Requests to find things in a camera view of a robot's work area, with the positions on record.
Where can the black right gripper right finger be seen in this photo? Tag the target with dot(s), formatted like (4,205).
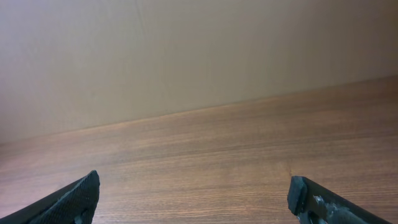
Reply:
(312,203)

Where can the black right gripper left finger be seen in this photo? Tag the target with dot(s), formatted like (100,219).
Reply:
(75,204)

